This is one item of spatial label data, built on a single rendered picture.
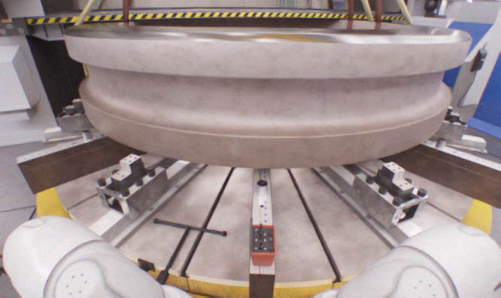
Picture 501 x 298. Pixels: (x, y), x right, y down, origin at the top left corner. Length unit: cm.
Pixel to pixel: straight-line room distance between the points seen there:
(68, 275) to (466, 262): 61
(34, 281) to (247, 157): 144
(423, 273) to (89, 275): 47
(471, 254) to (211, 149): 154
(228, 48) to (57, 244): 127
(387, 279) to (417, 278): 4
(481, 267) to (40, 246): 74
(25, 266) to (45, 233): 6
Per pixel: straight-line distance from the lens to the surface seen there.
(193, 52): 160
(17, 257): 59
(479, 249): 58
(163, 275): 190
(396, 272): 44
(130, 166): 212
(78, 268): 45
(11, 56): 467
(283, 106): 175
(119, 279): 45
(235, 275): 187
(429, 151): 311
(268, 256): 136
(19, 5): 377
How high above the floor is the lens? 190
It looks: 29 degrees down
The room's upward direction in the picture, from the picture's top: straight up
